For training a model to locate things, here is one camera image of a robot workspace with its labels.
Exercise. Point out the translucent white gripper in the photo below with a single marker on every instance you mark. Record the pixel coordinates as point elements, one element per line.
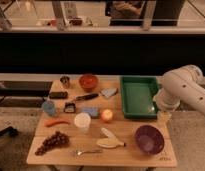
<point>164,117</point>

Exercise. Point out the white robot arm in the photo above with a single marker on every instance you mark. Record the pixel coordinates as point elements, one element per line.
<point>181,85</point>

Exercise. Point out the white plastic cup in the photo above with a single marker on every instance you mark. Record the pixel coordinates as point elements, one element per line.
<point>82,121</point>

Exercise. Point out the small metal cup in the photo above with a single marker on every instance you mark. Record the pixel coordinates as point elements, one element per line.
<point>65,80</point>

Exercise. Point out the black eraser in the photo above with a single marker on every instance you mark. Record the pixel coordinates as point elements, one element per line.
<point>58,95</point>

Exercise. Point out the blue plastic cup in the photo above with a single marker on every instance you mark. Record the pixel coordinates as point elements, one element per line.
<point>49,108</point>

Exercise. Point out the purple bowl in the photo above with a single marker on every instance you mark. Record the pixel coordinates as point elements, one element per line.
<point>149,139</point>

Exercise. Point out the green plastic tray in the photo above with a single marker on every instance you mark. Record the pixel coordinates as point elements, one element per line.
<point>137,94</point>

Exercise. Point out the red yellow apple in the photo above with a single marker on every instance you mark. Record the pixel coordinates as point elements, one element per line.
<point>106,115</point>

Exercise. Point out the beige wooden spatula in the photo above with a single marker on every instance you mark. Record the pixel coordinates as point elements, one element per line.
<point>110,140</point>

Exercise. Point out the grey cloth piece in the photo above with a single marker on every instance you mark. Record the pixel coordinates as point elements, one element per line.
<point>109,92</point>

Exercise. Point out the blue sponge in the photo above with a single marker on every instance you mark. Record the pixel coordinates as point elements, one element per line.
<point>92,111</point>

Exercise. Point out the red bowl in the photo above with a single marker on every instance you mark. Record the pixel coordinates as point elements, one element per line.
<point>88,82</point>

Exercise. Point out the metal fork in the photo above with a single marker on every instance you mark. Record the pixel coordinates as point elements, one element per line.
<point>77,153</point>

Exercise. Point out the purple grape bunch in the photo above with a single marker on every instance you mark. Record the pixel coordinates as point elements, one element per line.
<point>58,139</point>

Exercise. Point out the seated person in background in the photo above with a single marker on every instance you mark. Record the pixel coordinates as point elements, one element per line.
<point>123,11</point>

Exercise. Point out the orange carrot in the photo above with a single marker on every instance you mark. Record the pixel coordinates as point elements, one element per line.
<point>55,122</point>

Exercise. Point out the black handled knife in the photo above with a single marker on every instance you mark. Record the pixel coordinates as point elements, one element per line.
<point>85,97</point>

